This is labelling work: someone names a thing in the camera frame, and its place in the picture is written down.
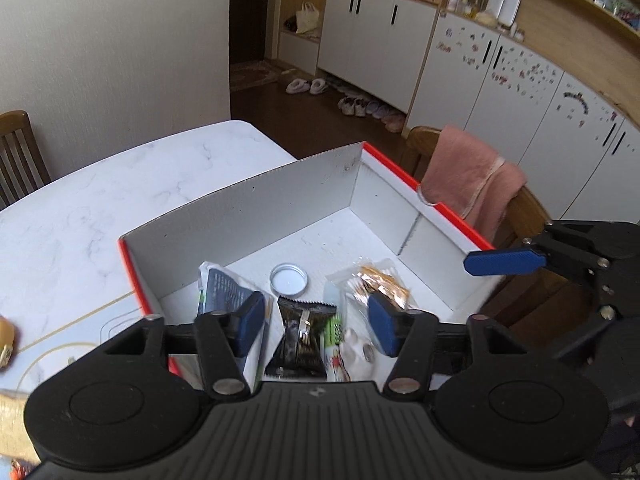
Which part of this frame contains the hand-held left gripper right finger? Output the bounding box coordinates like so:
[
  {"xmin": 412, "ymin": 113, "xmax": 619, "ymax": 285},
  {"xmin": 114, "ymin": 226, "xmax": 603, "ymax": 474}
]
[{"xmin": 367, "ymin": 292, "xmax": 546, "ymax": 396}]

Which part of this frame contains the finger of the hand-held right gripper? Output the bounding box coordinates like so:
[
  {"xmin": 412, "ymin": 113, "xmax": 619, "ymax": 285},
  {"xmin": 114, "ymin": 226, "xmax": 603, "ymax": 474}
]
[
  {"xmin": 552, "ymin": 310, "xmax": 618, "ymax": 361},
  {"xmin": 464, "ymin": 220, "xmax": 640, "ymax": 277}
]

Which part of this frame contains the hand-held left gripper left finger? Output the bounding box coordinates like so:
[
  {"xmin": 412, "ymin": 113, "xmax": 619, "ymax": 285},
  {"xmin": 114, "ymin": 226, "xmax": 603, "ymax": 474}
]
[{"xmin": 102, "ymin": 291, "xmax": 266, "ymax": 401}]

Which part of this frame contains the white and blue packet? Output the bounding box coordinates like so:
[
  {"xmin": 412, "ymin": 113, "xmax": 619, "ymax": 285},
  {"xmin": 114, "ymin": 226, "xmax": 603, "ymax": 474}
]
[{"xmin": 197, "ymin": 260, "xmax": 273, "ymax": 386}]

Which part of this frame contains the gold snack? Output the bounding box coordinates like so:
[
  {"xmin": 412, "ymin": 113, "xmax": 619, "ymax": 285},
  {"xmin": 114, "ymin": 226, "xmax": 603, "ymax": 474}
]
[{"xmin": 327, "ymin": 257, "xmax": 421, "ymax": 311}]

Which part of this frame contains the cotton swab bag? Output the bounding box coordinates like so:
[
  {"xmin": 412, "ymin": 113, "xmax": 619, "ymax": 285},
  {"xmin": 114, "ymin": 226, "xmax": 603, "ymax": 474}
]
[{"xmin": 324, "ymin": 272, "xmax": 381, "ymax": 383}]

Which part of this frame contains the green and white tube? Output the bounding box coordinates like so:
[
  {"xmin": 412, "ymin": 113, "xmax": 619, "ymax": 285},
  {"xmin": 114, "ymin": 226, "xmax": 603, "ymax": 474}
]
[{"xmin": 322, "ymin": 312, "xmax": 351, "ymax": 383}]

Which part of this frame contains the black snack packet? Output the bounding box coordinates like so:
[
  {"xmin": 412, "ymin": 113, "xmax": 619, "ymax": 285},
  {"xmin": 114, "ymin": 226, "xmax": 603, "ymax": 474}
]
[{"xmin": 264, "ymin": 296, "xmax": 337, "ymax": 380}]

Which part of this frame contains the white round jar lid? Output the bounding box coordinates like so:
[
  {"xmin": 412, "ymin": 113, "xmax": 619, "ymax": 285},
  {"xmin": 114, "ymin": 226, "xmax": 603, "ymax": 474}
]
[{"xmin": 269, "ymin": 262, "xmax": 308, "ymax": 296}]

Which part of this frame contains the white cardboard box red rim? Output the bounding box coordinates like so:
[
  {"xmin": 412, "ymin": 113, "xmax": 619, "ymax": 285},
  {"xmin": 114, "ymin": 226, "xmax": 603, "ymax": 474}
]
[{"xmin": 117, "ymin": 141, "xmax": 501, "ymax": 386}]

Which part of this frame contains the brown wooden chair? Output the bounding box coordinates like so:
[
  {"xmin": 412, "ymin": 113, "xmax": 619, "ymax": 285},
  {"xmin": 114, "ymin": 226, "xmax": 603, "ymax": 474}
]
[{"xmin": 405, "ymin": 126, "xmax": 601, "ymax": 341}]

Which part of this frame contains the pink towel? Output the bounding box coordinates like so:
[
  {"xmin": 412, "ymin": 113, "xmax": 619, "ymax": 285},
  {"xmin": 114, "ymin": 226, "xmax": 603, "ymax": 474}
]
[{"xmin": 417, "ymin": 126, "xmax": 528, "ymax": 243}]

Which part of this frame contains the white cabinet with stickers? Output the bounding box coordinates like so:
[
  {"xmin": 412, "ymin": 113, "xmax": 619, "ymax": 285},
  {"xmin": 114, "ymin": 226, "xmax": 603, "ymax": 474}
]
[{"xmin": 407, "ymin": 10, "xmax": 640, "ymax": 231}]

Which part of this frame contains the pair of white sneakers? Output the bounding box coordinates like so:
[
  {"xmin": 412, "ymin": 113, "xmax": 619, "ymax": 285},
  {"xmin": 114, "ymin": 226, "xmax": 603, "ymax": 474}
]
[{"xmin": 337, "ymin": 96, "xmax": 368, "ymax": 118}]

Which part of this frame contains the patterned door rug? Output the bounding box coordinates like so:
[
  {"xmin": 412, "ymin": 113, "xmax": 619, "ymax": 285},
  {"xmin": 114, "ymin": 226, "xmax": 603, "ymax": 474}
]
[{"xmin": 230, "ymin": 59, "xmax": 281, "ymax": 93}]

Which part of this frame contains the tan squishy bread toy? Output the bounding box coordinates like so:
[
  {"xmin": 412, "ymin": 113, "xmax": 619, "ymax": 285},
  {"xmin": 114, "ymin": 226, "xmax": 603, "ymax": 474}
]
[{"xmin": 0, "ymin": 316, "xmax": 17, "ymax": 368}]

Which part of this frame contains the sponge cake in clear bag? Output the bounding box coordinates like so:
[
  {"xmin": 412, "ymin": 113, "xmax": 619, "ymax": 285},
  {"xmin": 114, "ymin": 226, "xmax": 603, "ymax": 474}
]
[{"xmin": 0, "ymin": 392, "xmax": 38, "ymax": 466}]

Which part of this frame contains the white shoe cabinet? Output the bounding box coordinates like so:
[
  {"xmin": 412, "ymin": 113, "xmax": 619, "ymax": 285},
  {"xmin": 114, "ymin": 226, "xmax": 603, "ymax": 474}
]
[{"xmin": 316, "ymin": 0, "xmax": 441, "ymax": 116}]

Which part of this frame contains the dark wooden slatted chair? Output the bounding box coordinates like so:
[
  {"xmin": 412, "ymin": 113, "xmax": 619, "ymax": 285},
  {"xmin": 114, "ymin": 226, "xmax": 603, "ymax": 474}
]
[{"xmin": 0, "ymin": 110, "xmax": 52, "ymax": 211}]

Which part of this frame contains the cream tote bag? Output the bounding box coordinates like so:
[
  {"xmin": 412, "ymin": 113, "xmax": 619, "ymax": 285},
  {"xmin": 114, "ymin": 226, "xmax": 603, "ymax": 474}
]
[{"xmin": 296, "ymin": 1, "xmax": 321, "ymax": 35}]

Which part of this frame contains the dark entrance door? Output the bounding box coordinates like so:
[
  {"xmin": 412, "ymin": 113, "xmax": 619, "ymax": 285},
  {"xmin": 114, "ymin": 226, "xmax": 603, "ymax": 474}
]
[{"xmin": 230, "ymin": 0, "xmax": 281, "ymax": 66}]

